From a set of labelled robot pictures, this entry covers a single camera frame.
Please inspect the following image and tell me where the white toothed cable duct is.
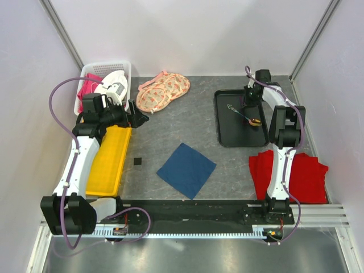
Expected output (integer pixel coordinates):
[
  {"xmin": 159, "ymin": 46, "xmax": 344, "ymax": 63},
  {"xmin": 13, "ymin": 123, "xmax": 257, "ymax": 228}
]
[{"xmin": 86, "ymin": 225, "xmax": 272, "ymax": 239}]

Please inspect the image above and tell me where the iridescent gold spoon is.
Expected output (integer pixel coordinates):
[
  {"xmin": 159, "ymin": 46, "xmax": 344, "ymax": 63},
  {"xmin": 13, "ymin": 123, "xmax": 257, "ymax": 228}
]
[{"xmin": 227, "ymin": 104, "xmax": 262, "ymax": 127}]

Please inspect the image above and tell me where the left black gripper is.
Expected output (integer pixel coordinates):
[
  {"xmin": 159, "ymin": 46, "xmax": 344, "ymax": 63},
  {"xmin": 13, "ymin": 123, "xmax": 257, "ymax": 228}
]
[{"xmin": 99, "ymin": 99, "xmax": 148, "ymax": 129}]

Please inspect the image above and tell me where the white cloth cap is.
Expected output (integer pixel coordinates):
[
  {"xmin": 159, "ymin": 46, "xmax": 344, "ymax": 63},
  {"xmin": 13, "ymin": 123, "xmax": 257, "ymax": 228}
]
[{"xmin": 94, "ymin": 70, "xmax": 128, "ymax": 95}]

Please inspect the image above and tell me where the patterned peach oven mitt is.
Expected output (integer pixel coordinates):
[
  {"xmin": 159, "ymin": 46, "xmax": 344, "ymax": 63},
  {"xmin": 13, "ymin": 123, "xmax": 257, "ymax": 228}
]
[{"xmin": 136, "ymin": 71, "xmax": 191, "ymax": 114}]

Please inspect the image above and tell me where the blue paper napkin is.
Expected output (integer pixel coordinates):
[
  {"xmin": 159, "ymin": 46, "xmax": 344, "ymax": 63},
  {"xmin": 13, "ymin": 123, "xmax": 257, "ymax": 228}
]
[{"xmin": 156, "ymin": 143, "xmax": 217, "ymax": 200}]

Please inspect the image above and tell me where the small black square marker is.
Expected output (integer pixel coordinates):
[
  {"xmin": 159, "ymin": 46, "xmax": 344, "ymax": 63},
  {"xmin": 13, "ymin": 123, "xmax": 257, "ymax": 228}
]
[{"xmin": 134, "ymin": 158, "xmax": 142, "ymax": 166}]

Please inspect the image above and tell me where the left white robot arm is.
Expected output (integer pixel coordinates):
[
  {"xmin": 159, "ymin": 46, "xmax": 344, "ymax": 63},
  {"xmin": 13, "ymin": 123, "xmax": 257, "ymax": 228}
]
[{"xmin": 40, "ymin": 93, "xmax": 149, "ymax": 235}]

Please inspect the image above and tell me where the red folded cloth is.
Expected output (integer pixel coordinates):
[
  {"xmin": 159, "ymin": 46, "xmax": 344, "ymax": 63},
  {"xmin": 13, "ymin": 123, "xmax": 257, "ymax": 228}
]
[{"xmin": 249, "ymin": 150, "xmax": 329, "ymax": 204}]

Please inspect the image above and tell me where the white perforated basket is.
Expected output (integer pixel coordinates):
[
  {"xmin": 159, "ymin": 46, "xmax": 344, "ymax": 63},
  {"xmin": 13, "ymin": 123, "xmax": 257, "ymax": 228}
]
[{"xmin": 74, "ymin": 61, "xmax": 131, "ymax": 115}]

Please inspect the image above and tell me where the yellow plastic bin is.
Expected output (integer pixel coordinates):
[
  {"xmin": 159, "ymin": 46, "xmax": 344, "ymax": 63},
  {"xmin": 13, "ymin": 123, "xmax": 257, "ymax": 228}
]
[{"xmin": 86, "ymin": 126, "xmax": 132, "ymax": 197}]

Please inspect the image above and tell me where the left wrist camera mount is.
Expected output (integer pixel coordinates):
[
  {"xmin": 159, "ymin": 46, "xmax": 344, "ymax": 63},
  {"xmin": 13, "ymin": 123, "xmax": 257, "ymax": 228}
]
[{"xmin": 106, "ymin": 82, "xmax": 127, "ymax": 105}]

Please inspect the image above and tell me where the pink cloth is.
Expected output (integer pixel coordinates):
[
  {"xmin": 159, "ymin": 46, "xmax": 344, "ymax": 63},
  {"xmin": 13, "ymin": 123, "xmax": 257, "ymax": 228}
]
[{"xmin": 77, "ymin": 73, "xmax": 103, "ymax": 113}]

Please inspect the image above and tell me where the black plastic tray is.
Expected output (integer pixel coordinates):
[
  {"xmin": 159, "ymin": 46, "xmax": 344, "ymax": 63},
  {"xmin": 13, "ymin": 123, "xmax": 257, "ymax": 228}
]
[{"xmin": 214, "ymin": 89, "xmax": 269, "ymax": 147}]

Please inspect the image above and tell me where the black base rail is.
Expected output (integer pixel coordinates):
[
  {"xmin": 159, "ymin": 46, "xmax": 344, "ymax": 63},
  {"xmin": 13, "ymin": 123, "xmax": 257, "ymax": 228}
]
[{"xmin": 93, "ymin": 198, "xmax": 295, "ymax": 228}]

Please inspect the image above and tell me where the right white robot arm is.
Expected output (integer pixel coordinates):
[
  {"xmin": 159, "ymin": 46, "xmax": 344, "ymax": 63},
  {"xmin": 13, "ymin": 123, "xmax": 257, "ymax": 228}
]
[{"xmin": 245, "ymin": 66, "xmax": 305, "ymax": 224}]

